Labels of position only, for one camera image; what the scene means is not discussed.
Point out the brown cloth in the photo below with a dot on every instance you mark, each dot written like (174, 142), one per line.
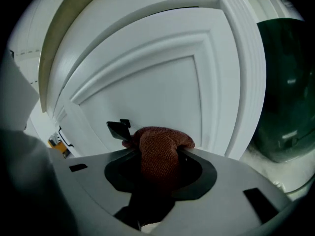
(160, 151)

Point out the white tub with green outside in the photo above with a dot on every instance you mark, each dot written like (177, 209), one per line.
(283, 82)

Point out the black cabinet door handle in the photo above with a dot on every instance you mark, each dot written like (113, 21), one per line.
(118, 130)

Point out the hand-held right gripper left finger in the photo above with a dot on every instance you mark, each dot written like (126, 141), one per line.
(93, 181)

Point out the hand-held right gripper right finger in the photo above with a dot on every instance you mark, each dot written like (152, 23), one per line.
(233, 193)

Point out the white panelled cabinet door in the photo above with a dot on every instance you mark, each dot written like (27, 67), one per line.
(248, 82)

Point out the orange box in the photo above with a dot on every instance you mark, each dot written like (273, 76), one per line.
(55, 144)

